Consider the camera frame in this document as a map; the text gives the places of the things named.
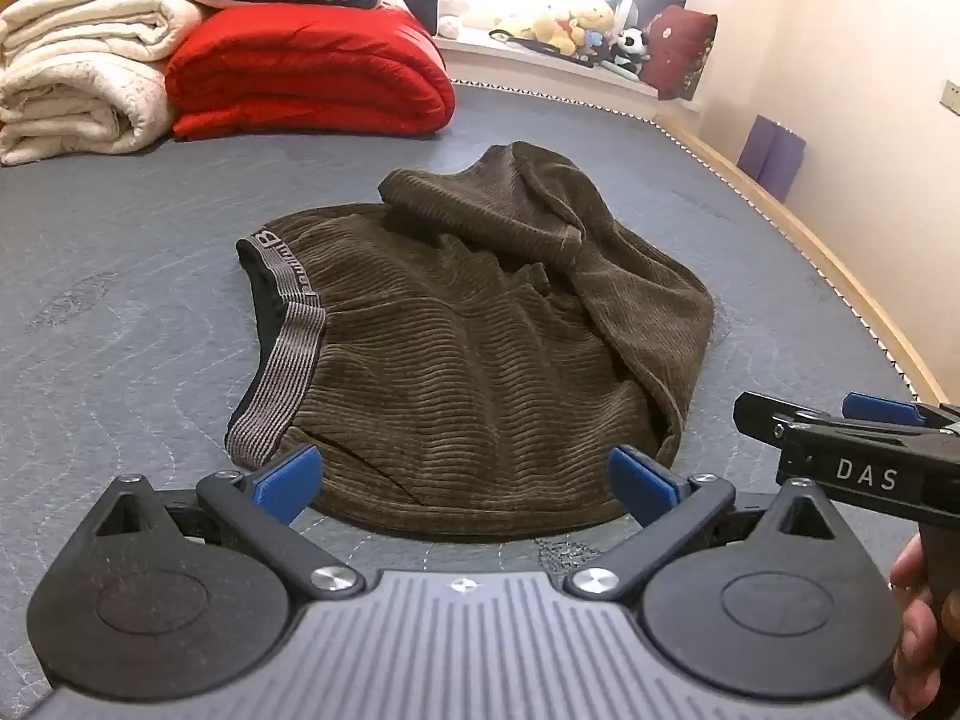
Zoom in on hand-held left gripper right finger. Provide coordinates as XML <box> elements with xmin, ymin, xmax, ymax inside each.
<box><xmin>562</xmin><ymin>445</ymin><xmax>841</xmax><ymax>602</ymax></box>

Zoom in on cream quilted blanket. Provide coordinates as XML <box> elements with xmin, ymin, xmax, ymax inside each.
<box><xmin>0</xmin><ymin>52</ymin><xmax>177</xmax><ymax>166</ymax></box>

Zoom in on pile of plush toys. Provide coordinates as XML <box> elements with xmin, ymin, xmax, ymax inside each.
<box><xmin>487</xmin><ymin>0</ymin><xmax>653</xmax><ymax>76</ymax></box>

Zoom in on maroon cushion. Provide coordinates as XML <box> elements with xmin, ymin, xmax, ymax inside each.
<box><xmin>637</xmin><ymin>4</ymin><xmax>719</xmax><ymax>102</ymax></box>

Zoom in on wooden bed frame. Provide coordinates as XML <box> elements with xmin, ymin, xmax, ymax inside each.
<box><xmin>660</xmin><ymin>120</ymin><xmax>950</xmax><ymax>406</ymax></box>

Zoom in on white window ledge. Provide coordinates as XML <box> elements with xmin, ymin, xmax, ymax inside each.
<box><xmin>435</xmin><ymin>30</ymin><xmax>702</xmax><ymax>125</ymax></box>

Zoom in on cream fleece blanket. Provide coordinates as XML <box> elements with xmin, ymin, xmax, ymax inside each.
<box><xmin>0</xmin><ymin>0</ymin><xmax>205</xmax><ymax>65</ymax></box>

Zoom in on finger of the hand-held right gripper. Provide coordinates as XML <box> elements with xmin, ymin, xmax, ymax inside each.
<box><xmin>841</xmin><ymin>391</ymin><xmax>960</xmax><ymax>428</ymax></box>
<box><xmin>733</xmin><ymin>390</ymin><xmax>852</xmax><ymax>442</ymax></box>

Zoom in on person's right hand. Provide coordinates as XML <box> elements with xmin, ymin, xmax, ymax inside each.
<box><xmin>889</xmin><ymin>536</ymin><xmax>960</xmax><ymax>719</ymax></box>

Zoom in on brown corduroy pants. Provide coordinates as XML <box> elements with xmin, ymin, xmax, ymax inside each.
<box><xmin>225</xmin><ymin>142</ymin><xmax>719</xmax><ymax>541</ymax></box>

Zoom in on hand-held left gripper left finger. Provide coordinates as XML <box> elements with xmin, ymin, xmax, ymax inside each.
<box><xmin>90</xmin><ymin>444</ymin><xmax>368</xmax><ymax>602</ymax></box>

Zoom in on red folded blanket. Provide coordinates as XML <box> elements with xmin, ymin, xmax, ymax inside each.
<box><xmin>165</xmin><ymin>6</ymin><xmax>458</xmax><ymax>140</ymax></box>

